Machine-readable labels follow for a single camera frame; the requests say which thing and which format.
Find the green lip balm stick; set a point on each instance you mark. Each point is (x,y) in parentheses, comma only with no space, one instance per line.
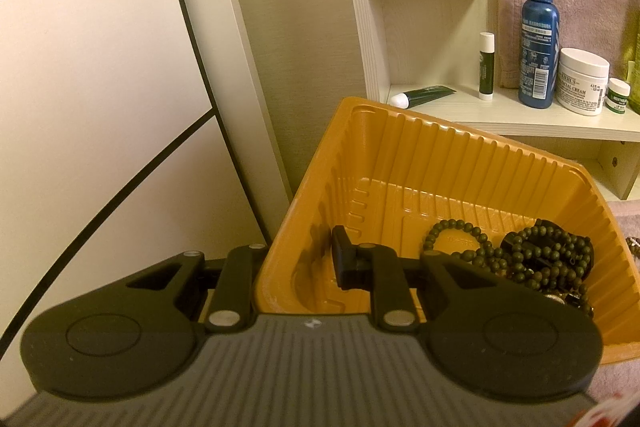
(487,66)

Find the cream wooden shelf unit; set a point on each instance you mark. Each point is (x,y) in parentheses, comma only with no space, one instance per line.
(277,69)

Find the small green label jar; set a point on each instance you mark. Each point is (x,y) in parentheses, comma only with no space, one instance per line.
(617,94)

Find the orange plastic tray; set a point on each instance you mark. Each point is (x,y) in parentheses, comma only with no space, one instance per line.
(388,175)

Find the green oil spray bottle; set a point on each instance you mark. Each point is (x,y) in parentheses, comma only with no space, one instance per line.
(634,71)

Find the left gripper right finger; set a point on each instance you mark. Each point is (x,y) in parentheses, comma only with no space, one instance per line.
(375,268)

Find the dark green small tube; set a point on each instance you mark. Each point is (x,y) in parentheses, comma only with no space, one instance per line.
(417,97)

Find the blue spray bottle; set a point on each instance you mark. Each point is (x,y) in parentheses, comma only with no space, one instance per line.
(540,24)

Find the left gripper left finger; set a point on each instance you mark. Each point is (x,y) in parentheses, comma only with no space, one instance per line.
(231,307)

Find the white cream jar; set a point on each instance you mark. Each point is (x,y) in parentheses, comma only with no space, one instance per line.
(581,81)

